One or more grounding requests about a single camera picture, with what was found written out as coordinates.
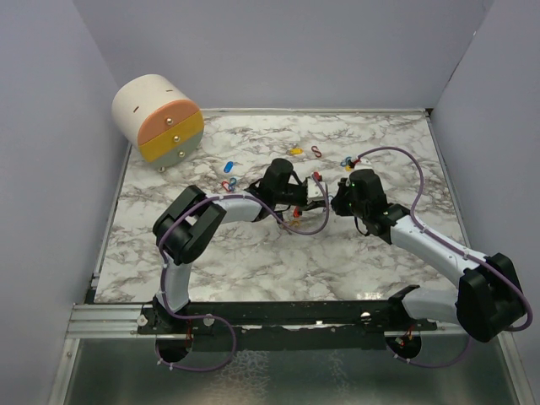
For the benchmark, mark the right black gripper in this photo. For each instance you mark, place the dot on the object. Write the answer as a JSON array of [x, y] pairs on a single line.
[[337, 202]]

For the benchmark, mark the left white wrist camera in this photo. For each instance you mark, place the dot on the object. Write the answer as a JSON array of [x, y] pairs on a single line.
[[315, 189]]

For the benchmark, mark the round pastel drawer cabinet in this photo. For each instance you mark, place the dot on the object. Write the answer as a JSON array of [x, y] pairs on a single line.
[[158, 120]]

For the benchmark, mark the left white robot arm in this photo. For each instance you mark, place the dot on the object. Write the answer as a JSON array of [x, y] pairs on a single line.
[[184, 230]]

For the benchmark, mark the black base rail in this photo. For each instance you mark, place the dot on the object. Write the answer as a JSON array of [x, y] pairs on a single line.
[[281, 325]]

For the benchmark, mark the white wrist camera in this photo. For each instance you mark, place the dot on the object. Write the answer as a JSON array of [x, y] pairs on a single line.
[[363, 164], [315, 189]]

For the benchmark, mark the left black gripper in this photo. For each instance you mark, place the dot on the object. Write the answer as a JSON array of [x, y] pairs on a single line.
[[306, 204]]

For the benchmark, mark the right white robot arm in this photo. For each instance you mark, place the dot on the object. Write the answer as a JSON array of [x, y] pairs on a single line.
[[488, 298]]

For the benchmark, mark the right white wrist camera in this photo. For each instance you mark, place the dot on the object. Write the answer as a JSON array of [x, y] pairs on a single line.
[[363, 164]]

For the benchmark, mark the dark red S carabiner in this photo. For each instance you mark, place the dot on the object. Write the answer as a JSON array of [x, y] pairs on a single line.
[[316, 151]]

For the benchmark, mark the blue tag key left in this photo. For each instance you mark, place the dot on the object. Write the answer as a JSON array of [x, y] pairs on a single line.
[[228, 167]]

